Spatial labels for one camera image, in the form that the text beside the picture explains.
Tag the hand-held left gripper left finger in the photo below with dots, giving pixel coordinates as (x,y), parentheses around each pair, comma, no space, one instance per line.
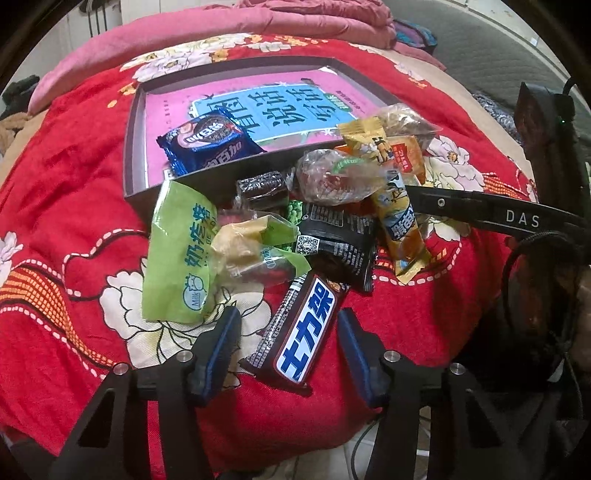
(221,350)

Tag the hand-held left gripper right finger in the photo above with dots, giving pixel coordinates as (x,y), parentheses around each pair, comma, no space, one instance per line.
(355,355)

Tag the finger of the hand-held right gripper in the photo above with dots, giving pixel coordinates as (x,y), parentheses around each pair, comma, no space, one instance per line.
(443,203)

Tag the long yellow snack packet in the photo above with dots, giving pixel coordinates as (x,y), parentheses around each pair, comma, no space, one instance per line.
(401,230)

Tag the orange snack packet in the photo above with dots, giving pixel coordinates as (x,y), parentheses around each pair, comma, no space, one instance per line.
(408,157)

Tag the brown chocolate bar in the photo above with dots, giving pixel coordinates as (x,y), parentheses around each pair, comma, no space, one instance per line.
(300,332)

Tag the clear bag of brown snack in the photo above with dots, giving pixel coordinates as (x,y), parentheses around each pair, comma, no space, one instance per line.
(406,120)

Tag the short yellow cartoon snack packet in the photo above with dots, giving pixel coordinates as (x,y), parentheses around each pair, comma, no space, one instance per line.
(364,138)

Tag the black pea snack packet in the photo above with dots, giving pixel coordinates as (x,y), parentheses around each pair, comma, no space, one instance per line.
(337,240)

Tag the green milk candy packet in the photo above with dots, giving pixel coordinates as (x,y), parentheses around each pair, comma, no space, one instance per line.
(180,244)

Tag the clear red pastry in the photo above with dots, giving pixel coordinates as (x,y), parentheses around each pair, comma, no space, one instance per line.
(323,180)

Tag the dark sandwich cookie clear wrapper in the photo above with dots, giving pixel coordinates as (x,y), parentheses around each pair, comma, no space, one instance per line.
(261,187)

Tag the blue cookie packet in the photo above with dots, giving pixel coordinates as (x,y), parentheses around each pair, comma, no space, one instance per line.
(207,138)

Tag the grey shallow cardboard box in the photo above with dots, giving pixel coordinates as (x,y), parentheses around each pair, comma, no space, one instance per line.
(137,152)

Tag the black and white patterned cloth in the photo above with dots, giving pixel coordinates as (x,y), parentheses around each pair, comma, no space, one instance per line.
(498,115)

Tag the grey quilted bed pad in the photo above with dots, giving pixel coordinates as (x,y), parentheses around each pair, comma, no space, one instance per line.
(485,46)

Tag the purple and teal clothes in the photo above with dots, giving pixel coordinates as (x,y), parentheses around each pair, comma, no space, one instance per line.
(415,34)

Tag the red floral blanket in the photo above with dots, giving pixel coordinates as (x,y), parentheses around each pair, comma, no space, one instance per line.
(69,207)

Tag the pink book with blue panel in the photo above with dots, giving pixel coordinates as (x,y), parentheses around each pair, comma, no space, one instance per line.
(171,106)

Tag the brown fuzzy cloth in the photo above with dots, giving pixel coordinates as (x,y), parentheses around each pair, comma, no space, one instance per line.
(14,134)

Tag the pink quilt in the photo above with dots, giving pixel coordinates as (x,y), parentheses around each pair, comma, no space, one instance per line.
(184,18)

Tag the dark clothes pile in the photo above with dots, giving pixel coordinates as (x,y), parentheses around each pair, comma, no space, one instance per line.
(18,94)

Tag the black metal coat stand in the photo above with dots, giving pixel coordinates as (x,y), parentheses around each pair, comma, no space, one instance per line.
(99,18)

